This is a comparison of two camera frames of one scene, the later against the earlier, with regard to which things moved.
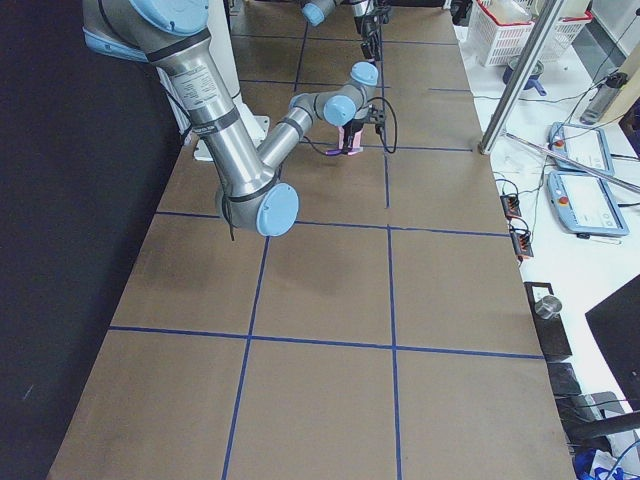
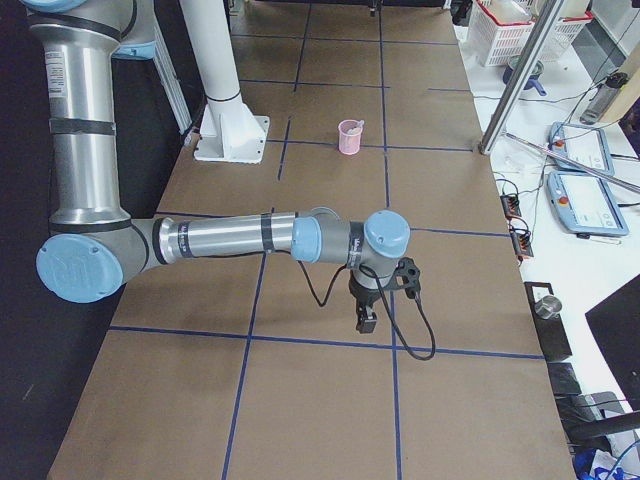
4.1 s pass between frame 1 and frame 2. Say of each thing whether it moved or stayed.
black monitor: stayed
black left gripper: moved
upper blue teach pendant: stayed
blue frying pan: stayed
